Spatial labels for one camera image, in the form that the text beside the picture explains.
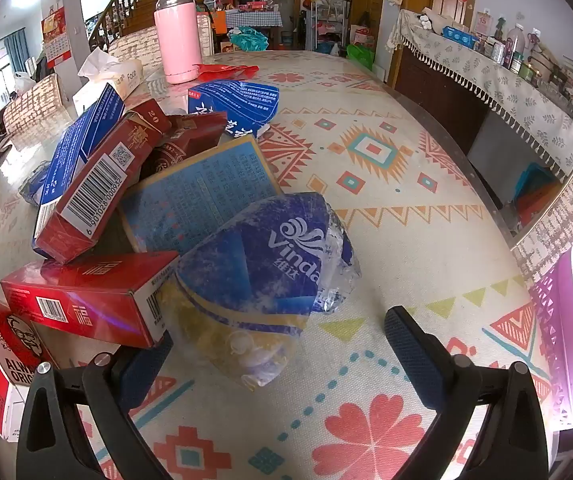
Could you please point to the clear plastic bag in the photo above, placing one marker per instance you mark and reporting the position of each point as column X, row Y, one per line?
column 34, row 182

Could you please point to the dark red snack packet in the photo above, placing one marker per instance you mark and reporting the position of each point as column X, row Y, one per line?
column 191, row 135

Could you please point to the white tissue box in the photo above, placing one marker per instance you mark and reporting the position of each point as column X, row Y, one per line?
column 126, row 80

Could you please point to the dark wooden sideboard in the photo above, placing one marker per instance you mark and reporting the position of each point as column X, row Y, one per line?
column 436, row 90

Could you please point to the purple plastic basket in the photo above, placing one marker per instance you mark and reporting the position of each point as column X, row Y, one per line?
column 571, row 335

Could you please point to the wooden staircase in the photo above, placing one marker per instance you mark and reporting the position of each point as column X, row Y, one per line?
column 131, row 5

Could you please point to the teal storage box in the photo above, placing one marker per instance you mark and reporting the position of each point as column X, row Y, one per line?
column 534, row 180

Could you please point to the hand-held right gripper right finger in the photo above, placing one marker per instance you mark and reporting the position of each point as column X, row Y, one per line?
column 411, row 355

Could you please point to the patterned chair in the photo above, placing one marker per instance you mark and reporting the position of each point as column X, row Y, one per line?
column 31, row 105
column 566, row 220
column 136, row 45

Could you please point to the white plastic bag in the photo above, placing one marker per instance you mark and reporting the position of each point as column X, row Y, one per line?
column 24, row 81

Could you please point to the flat blue printed box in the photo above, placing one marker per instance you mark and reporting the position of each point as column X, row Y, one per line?
column 201, row 195

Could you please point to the blue and white packet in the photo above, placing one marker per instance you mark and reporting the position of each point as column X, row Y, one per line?
column 236, row 105

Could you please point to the table with checkered cloth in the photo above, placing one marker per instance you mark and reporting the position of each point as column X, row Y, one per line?
column 251, row 19

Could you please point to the blue plastic tissue roll wrapper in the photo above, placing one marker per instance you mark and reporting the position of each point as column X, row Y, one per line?
column 266, row 270

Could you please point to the orange bag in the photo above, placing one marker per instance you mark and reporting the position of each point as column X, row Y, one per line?
column 220, row 22

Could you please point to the red carton with large barcode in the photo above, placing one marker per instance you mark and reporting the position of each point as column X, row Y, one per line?
column 101, row 175

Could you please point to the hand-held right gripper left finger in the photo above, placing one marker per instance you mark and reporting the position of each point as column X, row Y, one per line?
column 141, row 375

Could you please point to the red carton with gold print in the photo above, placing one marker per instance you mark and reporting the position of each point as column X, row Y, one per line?
column 91, row 285

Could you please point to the pink thermos bottle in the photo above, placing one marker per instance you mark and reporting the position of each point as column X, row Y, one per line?
column 179, row 40

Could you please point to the green bag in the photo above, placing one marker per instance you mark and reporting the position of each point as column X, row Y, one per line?
column 361, row 55

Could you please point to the blue wipes pack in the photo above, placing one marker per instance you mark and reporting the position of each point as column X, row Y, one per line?
column 459, row 34

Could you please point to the teal bag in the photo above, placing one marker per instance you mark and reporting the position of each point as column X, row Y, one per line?
column 249, row 39

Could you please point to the red crumpled wrapper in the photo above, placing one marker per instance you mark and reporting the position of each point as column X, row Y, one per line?
column 226, row 72

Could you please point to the red wall calendar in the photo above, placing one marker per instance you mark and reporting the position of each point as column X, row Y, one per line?
column 56, row 35

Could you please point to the sideboard with lace cloth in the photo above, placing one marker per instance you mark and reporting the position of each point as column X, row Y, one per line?
column 491, row 80

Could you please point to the white storage rack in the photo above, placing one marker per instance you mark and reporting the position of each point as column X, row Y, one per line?
column 329, row 25

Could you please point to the clear plastic bottle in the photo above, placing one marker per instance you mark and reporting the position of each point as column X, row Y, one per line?
column 515, row 45

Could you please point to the long blue carton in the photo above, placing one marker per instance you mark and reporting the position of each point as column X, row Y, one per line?
column 81, row 140

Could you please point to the blue curtain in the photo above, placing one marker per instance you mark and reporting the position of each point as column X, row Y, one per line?
column 16, row 50

